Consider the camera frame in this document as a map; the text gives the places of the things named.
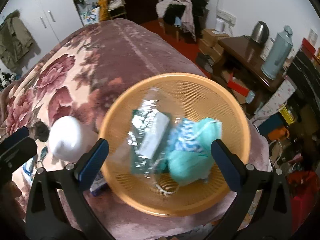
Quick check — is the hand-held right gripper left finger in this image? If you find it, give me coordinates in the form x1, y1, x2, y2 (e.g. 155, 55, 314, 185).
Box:
25, 138, 114, 240

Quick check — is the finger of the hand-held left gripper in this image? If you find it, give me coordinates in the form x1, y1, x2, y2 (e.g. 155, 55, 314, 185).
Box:
0, 137, 38, 180
0, 126, 30, 148

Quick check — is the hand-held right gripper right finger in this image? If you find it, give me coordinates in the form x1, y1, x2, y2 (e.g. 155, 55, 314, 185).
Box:
207, 139, 292, 240

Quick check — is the light blue small packet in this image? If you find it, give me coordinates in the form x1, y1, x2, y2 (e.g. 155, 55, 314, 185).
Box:
21, 155, 38, 180

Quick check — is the teal face mask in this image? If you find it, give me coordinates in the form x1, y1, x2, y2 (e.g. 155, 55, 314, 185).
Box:
155, 117, 223, 194

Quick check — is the blue white striped cloth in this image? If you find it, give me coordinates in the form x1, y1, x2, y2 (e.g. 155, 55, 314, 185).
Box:
167, 120, 210, 155

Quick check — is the green scouring pad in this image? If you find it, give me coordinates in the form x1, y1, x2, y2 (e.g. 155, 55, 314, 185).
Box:
127, 87, 173, 178

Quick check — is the yellow plastic mesh basket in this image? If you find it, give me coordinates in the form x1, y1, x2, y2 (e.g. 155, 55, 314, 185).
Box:
99, 73, 251, 217

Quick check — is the white labelled plastic jar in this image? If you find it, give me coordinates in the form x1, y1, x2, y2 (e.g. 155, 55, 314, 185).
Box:
48, 116, 99, 162

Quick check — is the panda plush toy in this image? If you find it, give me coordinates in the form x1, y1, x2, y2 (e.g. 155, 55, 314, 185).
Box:
0, 71, 15, 89

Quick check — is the red bag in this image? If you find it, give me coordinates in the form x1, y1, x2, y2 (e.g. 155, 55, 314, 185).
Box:
287, 170, 318, 230

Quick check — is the olive green jacket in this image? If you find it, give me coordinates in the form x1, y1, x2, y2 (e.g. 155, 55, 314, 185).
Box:
0, 10, 34, 74

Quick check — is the floral printed blanket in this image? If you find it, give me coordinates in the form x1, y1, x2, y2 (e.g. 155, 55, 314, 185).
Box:
0, 19, 273, 240

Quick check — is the brown wooden desk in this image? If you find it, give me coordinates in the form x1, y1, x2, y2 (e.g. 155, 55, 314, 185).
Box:
212, 35, 285, 110

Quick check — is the black marble cabinet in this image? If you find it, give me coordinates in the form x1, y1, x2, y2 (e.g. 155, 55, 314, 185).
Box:
286, 51, 320, 120

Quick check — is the teal thermos flask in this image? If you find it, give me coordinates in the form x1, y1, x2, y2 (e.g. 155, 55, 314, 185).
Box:
261, 25, 293, 79

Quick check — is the white canister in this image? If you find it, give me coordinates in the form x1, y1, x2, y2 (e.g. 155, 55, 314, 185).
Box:
260, 37, 275, 60

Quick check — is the stack of cardboard boxes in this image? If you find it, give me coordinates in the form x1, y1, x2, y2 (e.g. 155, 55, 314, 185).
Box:
199, 29, 230, 63

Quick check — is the steel kettle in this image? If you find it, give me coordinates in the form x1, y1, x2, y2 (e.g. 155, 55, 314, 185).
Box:
251, 21, 270, 46

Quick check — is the printed shopping bag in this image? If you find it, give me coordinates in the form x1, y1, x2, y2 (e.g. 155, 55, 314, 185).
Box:
80, 6, 100, 27

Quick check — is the white wardrobe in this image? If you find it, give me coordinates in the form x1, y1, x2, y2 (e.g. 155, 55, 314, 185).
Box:
5, 0, 84, 63

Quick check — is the white cup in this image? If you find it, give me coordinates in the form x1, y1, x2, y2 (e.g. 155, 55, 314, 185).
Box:
215, 17, 225, 33

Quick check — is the red box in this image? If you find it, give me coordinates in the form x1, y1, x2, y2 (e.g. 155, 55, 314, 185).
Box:
301, 38, 320, 58

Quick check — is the yellow bag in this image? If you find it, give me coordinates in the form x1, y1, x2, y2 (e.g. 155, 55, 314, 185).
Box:
97, 0, 109, 22

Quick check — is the wooden trolley shelf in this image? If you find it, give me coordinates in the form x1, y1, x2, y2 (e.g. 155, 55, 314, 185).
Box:
105, 0, 128, 20

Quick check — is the dark wooden door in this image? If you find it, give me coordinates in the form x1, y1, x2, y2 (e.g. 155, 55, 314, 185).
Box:
112, 0, 160, 25

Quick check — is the white wall socket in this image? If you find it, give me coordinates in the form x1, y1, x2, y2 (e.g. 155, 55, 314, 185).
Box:
216, 9, 237, 25

